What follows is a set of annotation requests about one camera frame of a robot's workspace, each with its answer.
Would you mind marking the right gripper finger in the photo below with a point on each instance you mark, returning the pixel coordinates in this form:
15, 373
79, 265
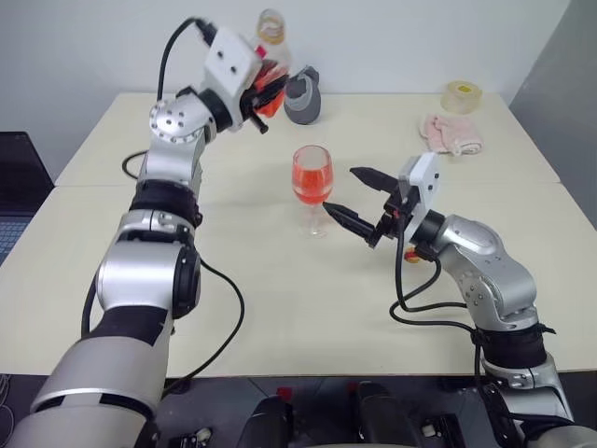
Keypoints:
375, 179
352, 221

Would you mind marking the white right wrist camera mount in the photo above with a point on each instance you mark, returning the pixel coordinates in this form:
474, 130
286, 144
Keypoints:
426, 179

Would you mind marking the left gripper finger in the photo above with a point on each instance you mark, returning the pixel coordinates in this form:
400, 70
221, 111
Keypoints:
269, 100
274, 77

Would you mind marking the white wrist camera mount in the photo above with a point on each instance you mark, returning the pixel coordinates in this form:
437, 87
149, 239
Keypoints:
231, 60
426, 179

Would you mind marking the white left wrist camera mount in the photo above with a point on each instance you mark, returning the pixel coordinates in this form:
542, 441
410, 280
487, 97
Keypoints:
231, 60

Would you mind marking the clear bottle with red drink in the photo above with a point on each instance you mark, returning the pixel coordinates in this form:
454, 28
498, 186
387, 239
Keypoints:
273, 46

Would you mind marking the pink cloth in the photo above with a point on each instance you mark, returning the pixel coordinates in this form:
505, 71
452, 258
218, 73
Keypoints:
452, 135

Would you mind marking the clear wine glass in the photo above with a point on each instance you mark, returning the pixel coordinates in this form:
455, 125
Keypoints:
312, 179

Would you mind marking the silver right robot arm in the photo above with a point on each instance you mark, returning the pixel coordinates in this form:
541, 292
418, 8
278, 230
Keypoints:
490, 261

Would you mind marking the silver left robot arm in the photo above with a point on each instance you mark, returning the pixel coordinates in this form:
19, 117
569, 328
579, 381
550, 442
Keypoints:
140, 275

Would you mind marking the translucent tape roll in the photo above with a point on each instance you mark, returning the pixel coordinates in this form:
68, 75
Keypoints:
462, 95

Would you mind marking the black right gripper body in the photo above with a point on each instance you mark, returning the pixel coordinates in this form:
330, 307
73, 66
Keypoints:
391, 219

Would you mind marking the grey fabric cap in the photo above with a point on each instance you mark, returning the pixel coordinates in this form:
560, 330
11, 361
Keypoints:
303, 105

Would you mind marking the red bottle cap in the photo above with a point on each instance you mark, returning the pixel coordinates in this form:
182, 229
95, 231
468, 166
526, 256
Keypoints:
412, 256

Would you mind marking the dark laptop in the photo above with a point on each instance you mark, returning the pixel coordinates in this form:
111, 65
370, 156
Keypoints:
18, 186

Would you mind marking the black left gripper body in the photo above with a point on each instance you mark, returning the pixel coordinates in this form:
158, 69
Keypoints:
249, 105

